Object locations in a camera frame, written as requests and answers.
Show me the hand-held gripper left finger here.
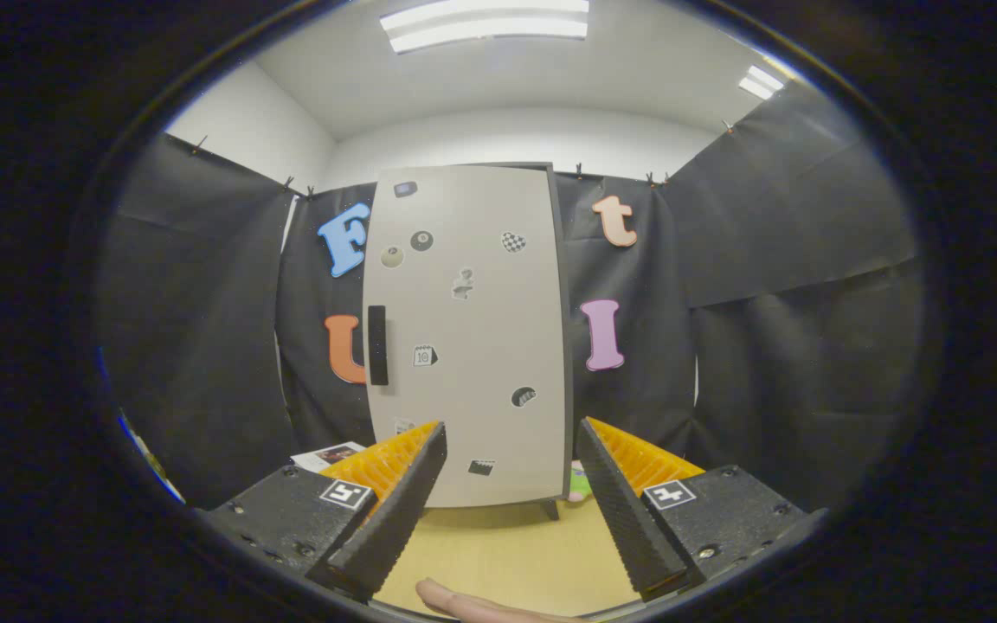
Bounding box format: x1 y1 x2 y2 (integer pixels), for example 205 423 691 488
203 421 448 604

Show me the long ceiling light panel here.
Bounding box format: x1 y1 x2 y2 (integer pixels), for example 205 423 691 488
379 0 590 55

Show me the light grey shoe cabinet door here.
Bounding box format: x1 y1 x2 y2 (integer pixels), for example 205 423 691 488
363 166 570 509

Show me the black backdrop cloth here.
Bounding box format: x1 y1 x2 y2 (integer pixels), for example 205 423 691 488
100 82 923 511

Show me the grey shoe cabinet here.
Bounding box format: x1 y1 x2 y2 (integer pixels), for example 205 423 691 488
363 161 576 522

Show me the small ceiling light panel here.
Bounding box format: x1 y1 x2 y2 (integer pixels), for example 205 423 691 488
738 65 787 100

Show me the white and black book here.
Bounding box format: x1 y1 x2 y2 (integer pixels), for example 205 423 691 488
291 441 367 473

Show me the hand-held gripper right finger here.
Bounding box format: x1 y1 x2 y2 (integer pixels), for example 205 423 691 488
575 417 828 603

